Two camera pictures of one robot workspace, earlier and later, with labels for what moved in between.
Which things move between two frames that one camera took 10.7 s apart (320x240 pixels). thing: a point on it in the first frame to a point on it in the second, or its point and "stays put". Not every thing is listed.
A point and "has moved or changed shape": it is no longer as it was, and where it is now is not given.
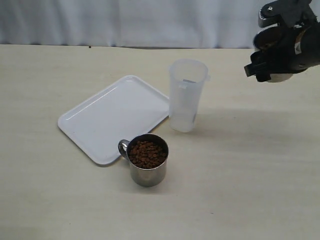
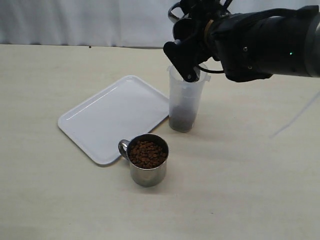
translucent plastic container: (188, 77) stays put
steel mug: (289, 13) has moved or changed shape
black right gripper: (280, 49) to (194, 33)
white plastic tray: (126, 109) stays put
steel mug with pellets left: (147, 153) stays put
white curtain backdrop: (206, 24) stays put
